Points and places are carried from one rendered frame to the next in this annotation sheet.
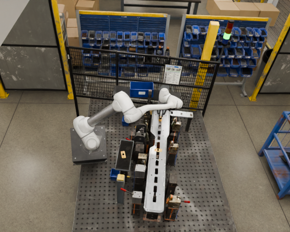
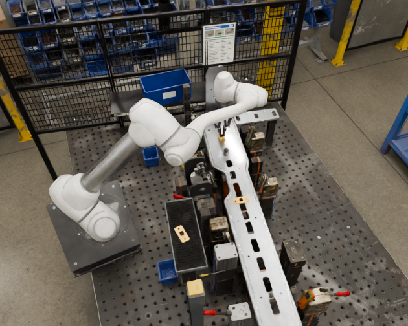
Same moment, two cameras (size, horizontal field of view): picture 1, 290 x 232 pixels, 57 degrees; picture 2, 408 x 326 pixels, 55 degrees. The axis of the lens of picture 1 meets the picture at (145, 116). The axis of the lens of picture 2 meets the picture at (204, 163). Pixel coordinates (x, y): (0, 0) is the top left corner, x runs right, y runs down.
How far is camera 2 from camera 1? 0.95 m
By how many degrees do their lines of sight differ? 10
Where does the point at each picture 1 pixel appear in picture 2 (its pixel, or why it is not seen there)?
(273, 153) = (407, 144)
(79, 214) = not seen: outside the picture
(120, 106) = (151, 132)
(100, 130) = (111, 192)
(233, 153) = (341, 162)
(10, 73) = not seen: outside the picture
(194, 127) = (280, 134)
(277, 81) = (373, 22)
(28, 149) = not seen: outside the picture
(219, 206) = (383, 273)
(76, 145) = (70, 237)
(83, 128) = (77, 200)
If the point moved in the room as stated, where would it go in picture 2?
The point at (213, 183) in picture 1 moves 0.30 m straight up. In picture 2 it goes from (353, 231) to (370, 202)
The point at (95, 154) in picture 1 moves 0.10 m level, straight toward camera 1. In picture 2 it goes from (114, 244) to (121, 259)
